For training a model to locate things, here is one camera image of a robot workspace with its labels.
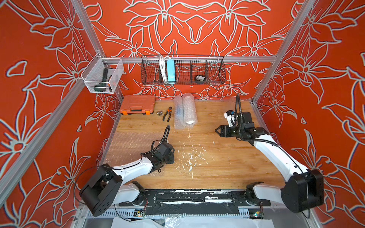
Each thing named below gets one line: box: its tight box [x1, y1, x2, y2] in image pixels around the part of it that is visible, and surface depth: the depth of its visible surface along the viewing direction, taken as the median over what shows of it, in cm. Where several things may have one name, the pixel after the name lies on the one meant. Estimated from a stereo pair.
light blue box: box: [166, 58, 176, 83], surface depth 92 cm
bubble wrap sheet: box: [103, 131, 165, 168], surface depth 95 cm
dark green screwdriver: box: [93, 67, 109, 93], surface depth 81 cm
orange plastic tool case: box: [119, 95, 156, 115], surface depth 114 cm
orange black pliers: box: [162, 106, 173, 123], surface depth 112 cm
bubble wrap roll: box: [182, 92, 198, 127], surface depth 106 cm
